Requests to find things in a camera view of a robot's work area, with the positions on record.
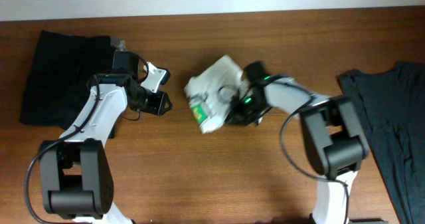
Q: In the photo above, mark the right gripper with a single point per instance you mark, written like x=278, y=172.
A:
x=237, y=109

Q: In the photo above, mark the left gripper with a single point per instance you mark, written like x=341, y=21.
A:
x=160, y=102

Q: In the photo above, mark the white t-shirt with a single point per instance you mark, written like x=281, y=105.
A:
x=211, y=93

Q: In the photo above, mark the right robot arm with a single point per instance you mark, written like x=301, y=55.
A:
x=334, y=140

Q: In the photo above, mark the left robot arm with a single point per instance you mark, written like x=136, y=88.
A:
x=76, y=180

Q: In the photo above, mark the folded grey garment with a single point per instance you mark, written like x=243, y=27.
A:
x=118, y=44

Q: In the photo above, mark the folded black garment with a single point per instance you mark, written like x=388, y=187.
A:
x=56, y=89

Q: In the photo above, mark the dark green garment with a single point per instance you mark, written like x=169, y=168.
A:
x=390, y=106

